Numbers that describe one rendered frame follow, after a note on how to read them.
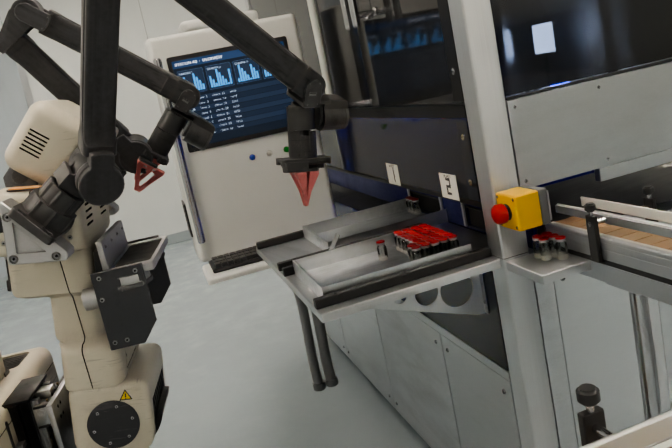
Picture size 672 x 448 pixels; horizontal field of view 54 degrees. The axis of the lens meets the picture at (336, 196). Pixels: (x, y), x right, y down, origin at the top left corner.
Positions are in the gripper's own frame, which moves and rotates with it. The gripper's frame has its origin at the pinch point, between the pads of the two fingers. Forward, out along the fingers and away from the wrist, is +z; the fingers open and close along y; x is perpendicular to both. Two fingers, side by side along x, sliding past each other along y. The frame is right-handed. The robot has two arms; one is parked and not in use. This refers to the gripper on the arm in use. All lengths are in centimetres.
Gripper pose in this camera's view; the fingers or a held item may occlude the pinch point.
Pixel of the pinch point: (305, 201)
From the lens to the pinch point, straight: 135.9
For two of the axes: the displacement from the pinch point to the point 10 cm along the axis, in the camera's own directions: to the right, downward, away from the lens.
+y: 9.5, -0.9, 2.9
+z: 0.5, 9.9, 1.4
